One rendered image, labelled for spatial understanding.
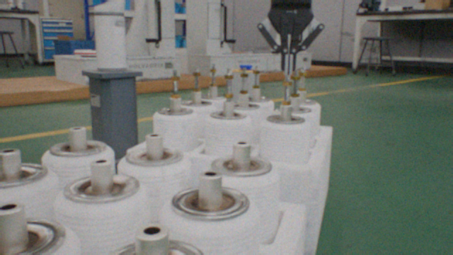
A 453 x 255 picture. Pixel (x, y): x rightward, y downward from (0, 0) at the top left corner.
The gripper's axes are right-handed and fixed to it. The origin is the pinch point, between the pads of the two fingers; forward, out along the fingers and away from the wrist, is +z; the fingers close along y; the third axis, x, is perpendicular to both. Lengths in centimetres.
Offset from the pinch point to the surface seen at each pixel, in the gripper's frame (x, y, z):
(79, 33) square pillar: -606, 283, -12
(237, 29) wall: -713, 14, -24
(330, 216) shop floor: -10.9, -13.0, 35.9
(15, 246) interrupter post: 50, 26, 11
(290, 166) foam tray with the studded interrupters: 7.4, -0.4, 17.9
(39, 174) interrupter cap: 34.7, 31.4, 10.5
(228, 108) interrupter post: -2.2, 11.2, 9.1
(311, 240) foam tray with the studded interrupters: 9.3, -4.5, 31.4
